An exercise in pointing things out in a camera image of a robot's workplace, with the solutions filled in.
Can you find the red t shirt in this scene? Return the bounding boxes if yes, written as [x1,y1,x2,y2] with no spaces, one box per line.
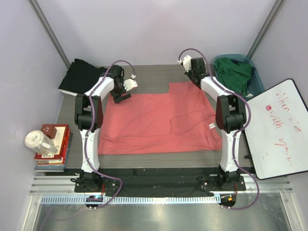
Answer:
[98,82,222,155]

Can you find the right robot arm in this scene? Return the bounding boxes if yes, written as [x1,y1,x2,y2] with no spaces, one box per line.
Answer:
[182,55,246,191]

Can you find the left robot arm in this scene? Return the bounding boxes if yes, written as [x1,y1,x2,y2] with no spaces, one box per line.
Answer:
[71,65,138,193]

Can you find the stack of books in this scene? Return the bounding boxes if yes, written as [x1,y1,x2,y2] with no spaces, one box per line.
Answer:
[34,124,73,172]

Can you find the green t shirt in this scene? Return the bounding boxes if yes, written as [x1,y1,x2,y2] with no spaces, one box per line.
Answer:
[214,57,253,97]

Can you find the blue plastic bin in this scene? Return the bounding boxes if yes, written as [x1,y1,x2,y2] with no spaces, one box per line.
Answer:
[213,54,264,100]

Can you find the black folded t shirt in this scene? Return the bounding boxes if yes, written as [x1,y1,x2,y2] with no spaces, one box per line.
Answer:
[58,59,107,94]

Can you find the white folded t shirt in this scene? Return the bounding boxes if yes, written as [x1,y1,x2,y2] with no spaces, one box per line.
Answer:
[59,89,78,97]

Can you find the small red box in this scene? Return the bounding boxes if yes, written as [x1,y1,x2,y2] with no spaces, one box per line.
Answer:
[40,124,57,139]

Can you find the clear plastic jar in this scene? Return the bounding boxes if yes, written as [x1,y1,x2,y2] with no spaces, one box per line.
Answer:
[24,130,57,154]

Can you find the white whiteboard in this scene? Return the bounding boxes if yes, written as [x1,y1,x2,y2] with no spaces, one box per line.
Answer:
[244,79,308,180]

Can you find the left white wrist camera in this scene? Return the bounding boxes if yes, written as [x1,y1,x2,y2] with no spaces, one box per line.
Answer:
[123,78,138,92]

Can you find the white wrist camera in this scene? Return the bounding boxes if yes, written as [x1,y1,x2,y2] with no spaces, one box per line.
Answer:
[123,78,138,92]
[178,55,192,72]

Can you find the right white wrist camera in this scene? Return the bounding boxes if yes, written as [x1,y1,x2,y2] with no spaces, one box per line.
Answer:
[178,55,192,72]

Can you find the right aluminium corner post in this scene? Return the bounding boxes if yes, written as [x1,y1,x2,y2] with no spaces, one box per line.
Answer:
[247,0,286,59]

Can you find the aluminium corner post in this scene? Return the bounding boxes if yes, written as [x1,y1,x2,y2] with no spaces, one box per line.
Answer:
[247,0,286,59]
[28,0,70,69]

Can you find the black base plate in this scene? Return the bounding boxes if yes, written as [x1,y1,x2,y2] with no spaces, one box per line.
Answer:
[71,167,246,197]

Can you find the aluminium rail frame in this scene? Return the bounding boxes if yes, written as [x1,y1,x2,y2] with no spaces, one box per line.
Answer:
[23,174,306,231]

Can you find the left aluminium corner post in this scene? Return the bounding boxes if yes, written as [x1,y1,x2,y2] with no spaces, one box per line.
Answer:
[28,0,70,69]

